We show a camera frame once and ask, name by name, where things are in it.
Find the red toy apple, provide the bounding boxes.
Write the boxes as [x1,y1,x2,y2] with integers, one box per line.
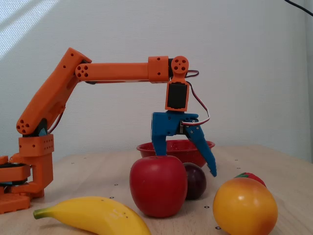
[129,155,188,218]

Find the red black white servo cable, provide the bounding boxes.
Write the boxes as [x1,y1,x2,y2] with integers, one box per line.
[183,70,211,128]

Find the red toy strawberry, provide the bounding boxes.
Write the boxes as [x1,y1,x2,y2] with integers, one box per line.
[234,172,267,188]

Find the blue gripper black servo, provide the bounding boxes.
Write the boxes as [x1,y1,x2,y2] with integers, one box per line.
[151,111,218,178]

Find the orange robot base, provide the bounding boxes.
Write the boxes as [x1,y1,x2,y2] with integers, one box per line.
[0,155,31,213]

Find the yellow toy banana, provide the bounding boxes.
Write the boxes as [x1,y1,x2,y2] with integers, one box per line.
[33,196,152,235]

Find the orange yellow toy peach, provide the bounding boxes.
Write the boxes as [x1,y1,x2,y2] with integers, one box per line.
[212,177,279,235]

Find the black hanging cable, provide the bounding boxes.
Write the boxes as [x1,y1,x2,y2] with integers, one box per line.
[284,0,313,16]

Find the purple toy plum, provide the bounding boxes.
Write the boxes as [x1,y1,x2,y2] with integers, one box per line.
[183,162,207,201]

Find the red speckled enamel bowl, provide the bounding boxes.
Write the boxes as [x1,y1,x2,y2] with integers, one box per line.
[136,140,216,168]

